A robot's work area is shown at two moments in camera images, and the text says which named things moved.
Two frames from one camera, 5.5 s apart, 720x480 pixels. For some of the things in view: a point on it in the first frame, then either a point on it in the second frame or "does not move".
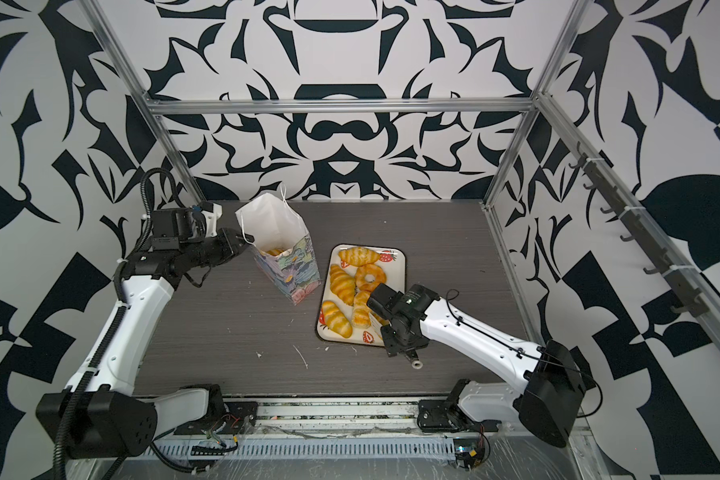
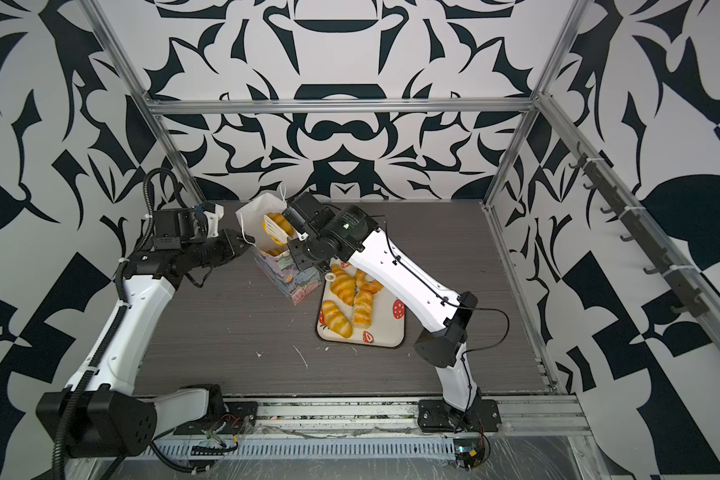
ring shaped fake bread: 369,269 does not move
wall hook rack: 682,281 does not move
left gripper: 230,244 does not move
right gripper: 391,347 to 301,261
